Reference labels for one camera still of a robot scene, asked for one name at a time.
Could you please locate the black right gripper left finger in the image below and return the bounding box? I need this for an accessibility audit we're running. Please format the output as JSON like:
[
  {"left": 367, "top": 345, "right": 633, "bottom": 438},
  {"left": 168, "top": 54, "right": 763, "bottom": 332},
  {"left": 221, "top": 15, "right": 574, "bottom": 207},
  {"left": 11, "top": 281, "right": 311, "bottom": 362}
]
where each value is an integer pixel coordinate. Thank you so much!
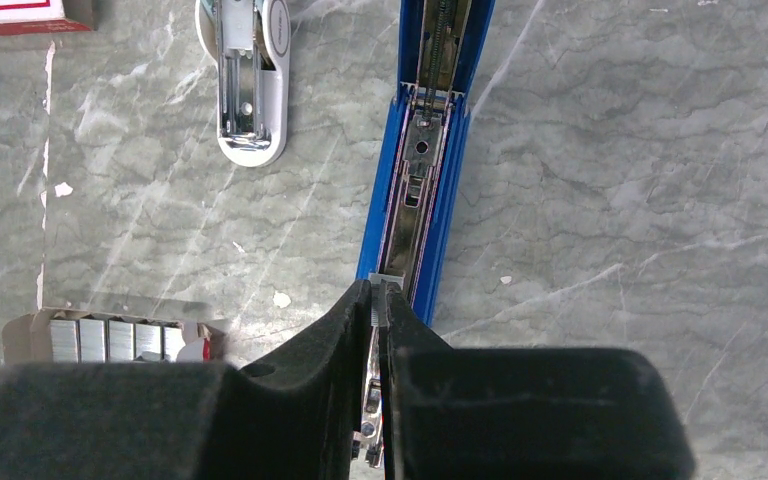
[{"left": 0, "top": 281, "right": 371, "bottom": 479}]

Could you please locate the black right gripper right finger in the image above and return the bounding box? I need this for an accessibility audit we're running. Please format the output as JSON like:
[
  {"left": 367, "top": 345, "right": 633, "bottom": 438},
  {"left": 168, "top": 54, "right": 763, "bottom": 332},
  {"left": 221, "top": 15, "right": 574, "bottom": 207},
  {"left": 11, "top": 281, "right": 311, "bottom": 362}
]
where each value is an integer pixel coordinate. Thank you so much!
[{"left": 378, "top": 285, "right": 696, "bottom": 479}]

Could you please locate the grey staple strip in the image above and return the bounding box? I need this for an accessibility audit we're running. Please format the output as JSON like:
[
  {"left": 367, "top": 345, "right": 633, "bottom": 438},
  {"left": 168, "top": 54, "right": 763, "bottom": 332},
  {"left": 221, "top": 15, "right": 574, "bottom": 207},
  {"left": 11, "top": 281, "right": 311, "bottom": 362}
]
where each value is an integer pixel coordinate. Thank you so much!
[{"left": 368, "top": 273, "right": 404, "bottom": 328}]

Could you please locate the grey staple strips tray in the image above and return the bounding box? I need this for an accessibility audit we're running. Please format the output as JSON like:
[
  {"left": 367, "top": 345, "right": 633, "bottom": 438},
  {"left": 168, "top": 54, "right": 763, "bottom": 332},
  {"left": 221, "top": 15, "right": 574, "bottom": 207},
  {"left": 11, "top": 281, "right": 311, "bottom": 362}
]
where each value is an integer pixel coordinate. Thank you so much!
[{"left": 2, "top": 309, "right": 226, "bottom": 365}]

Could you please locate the white red staple box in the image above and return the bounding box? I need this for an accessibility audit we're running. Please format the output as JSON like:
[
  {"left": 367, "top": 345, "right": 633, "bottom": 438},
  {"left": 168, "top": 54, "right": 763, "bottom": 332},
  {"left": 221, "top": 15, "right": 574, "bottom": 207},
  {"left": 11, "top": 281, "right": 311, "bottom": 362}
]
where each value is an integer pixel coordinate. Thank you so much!
[{"left": 0, "top": 0, "right": 95, "bottom": 36}]

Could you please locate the small white stapler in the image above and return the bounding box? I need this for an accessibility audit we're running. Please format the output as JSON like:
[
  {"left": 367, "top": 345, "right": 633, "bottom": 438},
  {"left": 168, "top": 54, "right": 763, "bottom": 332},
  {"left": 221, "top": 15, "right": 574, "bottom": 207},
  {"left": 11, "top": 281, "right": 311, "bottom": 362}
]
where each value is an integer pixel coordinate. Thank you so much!
[{"left": 194, "top": 0, "right": 291, "bottom": 168}]

